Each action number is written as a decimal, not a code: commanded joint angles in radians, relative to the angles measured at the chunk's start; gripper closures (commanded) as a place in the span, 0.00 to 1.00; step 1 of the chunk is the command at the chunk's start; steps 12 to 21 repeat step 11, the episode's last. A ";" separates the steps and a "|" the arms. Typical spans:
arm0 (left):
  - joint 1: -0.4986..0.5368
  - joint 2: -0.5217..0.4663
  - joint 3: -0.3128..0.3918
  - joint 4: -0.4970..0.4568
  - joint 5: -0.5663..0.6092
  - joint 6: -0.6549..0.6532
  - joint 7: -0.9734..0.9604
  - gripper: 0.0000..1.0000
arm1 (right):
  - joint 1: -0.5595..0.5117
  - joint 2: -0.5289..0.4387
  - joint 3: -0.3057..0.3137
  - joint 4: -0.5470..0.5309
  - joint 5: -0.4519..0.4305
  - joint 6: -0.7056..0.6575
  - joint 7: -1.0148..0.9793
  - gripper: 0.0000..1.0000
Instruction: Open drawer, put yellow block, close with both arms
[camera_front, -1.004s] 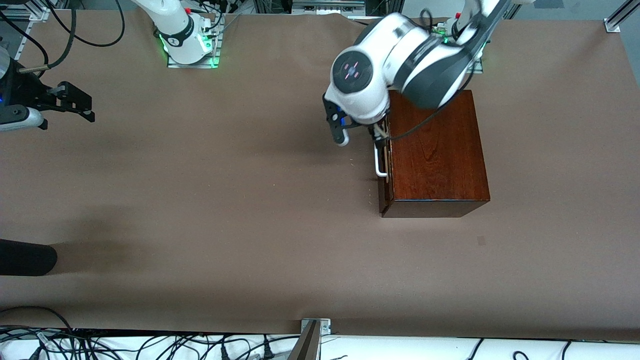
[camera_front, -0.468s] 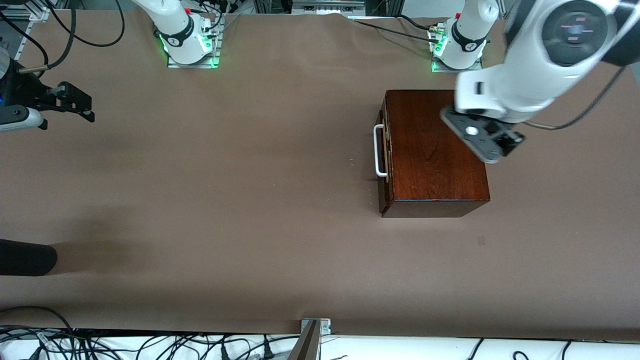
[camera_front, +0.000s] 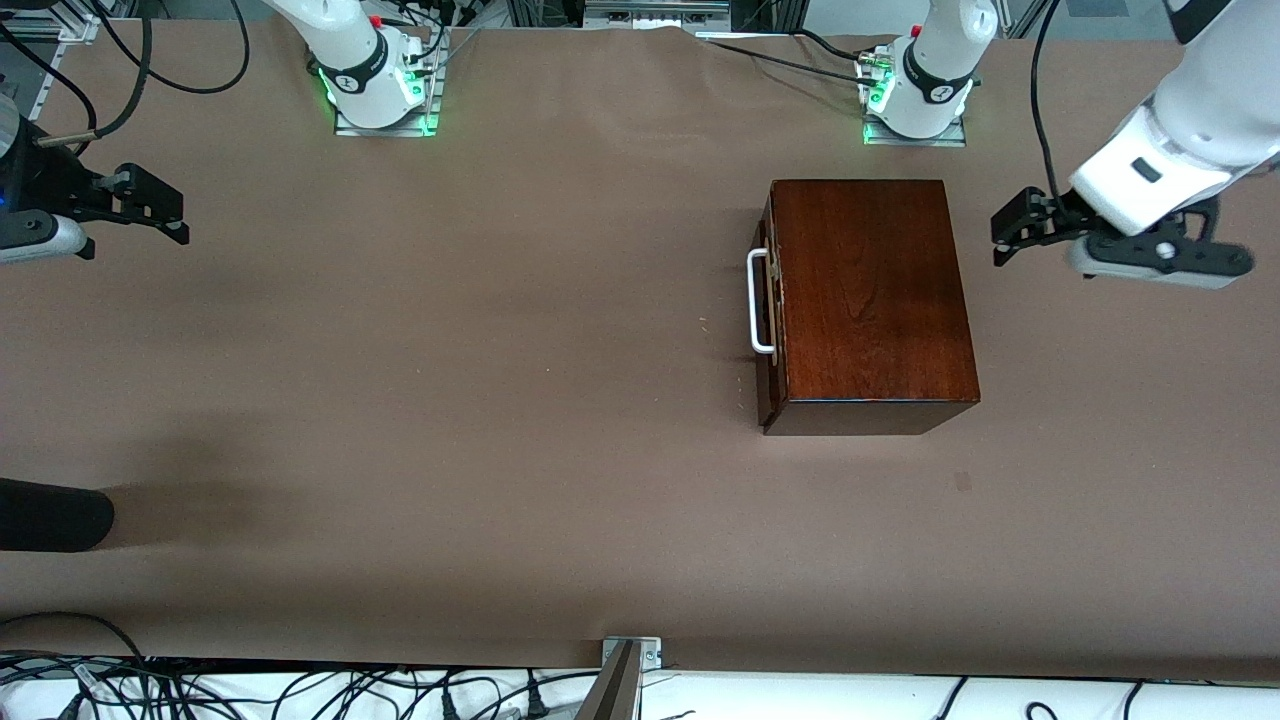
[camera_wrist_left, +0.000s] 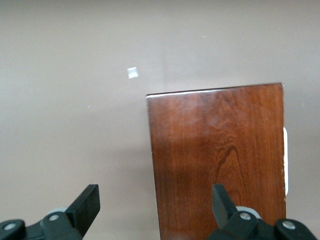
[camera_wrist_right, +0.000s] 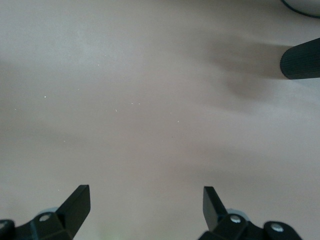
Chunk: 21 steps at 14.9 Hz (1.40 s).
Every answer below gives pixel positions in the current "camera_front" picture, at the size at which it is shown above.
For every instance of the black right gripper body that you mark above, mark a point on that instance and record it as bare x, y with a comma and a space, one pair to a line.
62, 180

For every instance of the dark brown wooden cabinet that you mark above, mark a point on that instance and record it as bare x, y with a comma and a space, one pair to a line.
870, 300

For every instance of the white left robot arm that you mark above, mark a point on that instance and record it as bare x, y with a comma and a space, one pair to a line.
1200, 110

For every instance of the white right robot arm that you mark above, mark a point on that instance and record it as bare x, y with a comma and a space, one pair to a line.
350, 45

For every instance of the black foam cylinder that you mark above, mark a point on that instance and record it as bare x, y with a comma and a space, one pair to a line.
50, 515

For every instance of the grey metal control box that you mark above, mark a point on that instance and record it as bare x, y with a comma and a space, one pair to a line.
655, 10

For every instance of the brown paper table cover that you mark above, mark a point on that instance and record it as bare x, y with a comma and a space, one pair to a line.
500, 500

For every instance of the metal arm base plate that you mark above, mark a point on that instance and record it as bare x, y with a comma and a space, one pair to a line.
915, 141
385, 130

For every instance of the silver camera mount bracket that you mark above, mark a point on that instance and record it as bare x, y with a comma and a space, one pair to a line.
648, 650

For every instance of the grey camera pole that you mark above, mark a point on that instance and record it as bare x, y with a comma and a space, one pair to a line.
612, 695

